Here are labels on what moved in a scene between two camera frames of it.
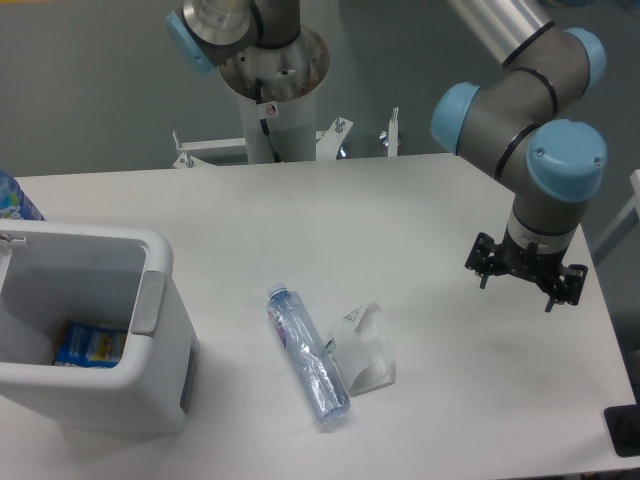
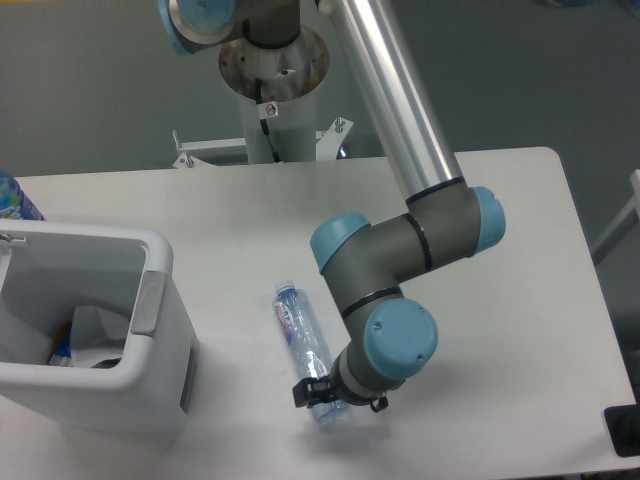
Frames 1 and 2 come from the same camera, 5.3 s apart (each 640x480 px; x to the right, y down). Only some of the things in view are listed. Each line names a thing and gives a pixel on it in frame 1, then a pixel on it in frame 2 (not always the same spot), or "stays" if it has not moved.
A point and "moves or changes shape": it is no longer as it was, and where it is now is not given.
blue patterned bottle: x=15 y=203 stays
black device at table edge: x=623 y=427 stays
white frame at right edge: x=626 y=221 stays
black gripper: x=545 y=268 -> x=312 y=391
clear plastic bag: x=363 y=349 moves or changes shape
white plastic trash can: x=51 y=272 stays
